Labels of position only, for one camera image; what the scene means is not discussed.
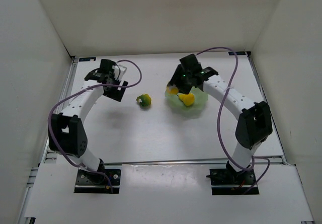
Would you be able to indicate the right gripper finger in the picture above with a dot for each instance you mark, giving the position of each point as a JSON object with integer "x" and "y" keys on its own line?
{"x": 185, "y": 87}
{"x": 176, "y": 78}

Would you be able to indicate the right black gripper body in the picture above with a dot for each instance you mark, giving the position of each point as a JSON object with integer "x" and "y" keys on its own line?
{"x": 183, "y": 85}

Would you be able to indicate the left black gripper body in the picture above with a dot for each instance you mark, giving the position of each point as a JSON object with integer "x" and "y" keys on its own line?
{"x": 115, "y": 91}

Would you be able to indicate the peeled yellow fake lemon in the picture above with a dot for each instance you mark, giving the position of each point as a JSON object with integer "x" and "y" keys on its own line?
{"x": 172, "y": 90}

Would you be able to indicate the yellow fake pear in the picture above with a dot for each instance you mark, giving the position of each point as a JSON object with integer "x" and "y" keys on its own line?
{"x": 187, "y": 99}

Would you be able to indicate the green yellow fake mango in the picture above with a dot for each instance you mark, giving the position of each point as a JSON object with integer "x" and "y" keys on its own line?
{"x": 144, "y": 100}

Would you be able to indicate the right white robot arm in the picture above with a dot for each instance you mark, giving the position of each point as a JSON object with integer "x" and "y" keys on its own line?
{"x": 254, "y": 122}

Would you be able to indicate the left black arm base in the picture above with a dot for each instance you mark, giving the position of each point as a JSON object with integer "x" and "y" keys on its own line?
{"x": 87, "y": 182}

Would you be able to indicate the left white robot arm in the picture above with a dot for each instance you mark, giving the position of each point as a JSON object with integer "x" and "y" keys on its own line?
{"x": 68, "y": 125}

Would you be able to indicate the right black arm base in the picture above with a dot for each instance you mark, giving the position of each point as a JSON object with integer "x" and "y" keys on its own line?
{"x": 225, "y": 184}

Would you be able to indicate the green wavy fruit bowl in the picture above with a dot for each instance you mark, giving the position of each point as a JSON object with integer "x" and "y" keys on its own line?
{"x": 176, "y": 105}

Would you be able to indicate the left blue corner label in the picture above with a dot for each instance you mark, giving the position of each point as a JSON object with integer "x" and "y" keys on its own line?
{"x": 84, "y": 59}

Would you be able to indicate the blue corner label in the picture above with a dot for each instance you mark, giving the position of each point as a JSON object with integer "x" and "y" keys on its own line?
{"x": 84, "y": 59}
{"x": 238, "y": 53}

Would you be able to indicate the right blue corner label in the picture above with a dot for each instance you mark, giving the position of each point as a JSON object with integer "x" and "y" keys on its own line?
{"x": 238, "y": 53}

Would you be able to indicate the right aluminium rail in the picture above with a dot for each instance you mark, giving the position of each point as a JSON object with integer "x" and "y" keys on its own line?
{"x": 267, "y": 109}

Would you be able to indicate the front aluminium rail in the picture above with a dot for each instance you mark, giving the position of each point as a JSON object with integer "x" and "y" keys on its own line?
{"x": 273, "y": 160}

